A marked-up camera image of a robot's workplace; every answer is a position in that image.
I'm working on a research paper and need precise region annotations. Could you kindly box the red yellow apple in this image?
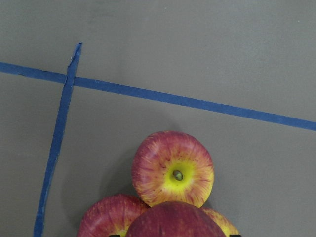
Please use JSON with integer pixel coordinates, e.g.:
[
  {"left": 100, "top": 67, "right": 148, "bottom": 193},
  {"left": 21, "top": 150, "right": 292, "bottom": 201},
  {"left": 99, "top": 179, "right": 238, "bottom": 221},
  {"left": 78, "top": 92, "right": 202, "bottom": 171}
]
[
  {"left": 77, "top": 194, "right": 149, "bottom": 237},
  {"left": 201, "top": 207, "right": 241, "bottom": 237},
  {"left": 126, "top": 201, "right": 225, "bottom": 237},
  {"left": 131, "top": 131, "right": 215, "bottom": 207}
]

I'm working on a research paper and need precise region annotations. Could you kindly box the long blue tape strip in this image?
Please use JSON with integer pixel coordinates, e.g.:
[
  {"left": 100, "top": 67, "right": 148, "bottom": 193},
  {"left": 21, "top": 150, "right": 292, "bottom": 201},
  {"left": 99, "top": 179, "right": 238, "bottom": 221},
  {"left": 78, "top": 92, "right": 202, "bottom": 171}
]
[{"left": 0, "top": 62, "right": 316, "bottom": 131}]

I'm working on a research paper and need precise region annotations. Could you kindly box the crossing blue tape strip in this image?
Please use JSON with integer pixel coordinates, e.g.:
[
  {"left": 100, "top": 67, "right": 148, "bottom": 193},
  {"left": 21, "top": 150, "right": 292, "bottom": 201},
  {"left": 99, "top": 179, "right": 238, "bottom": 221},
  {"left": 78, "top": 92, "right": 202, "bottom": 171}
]
[{"left": 33, "top": 42, "right": 82, "bottom": 237}]

